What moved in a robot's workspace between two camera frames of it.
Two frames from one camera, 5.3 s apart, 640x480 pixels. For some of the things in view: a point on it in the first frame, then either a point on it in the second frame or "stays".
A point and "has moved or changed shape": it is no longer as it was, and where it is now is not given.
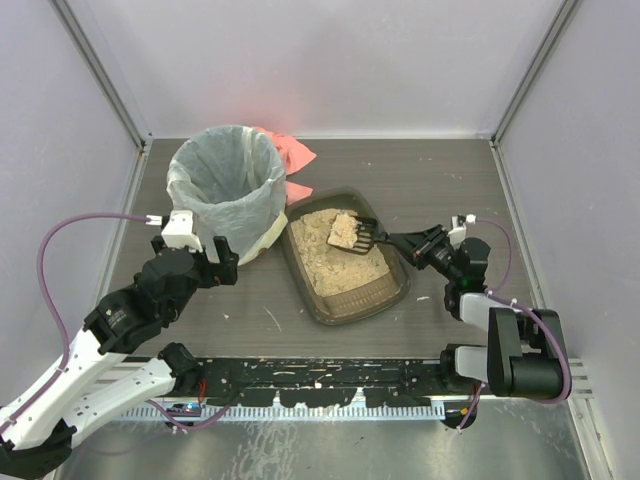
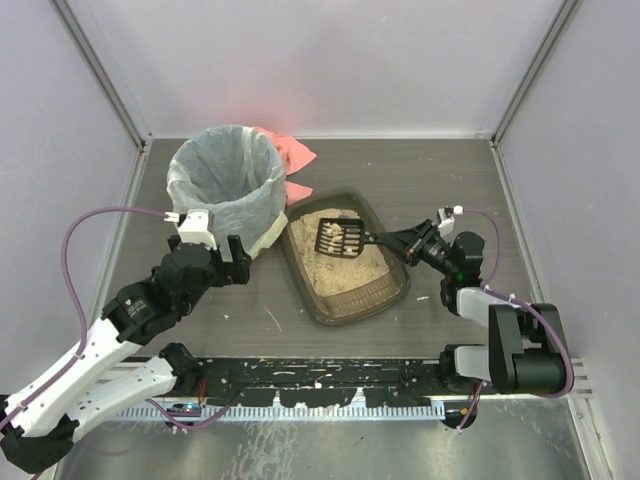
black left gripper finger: (226, 255) to (237, 251)
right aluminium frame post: (564, 15) stays
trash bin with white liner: (232, 181) stays
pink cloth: (295, 156) stays
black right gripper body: (428, 248) stays
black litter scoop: (369, 232) has moved or changed shape
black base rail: (320, 381) stays
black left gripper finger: (157, 243) to (173, 241)
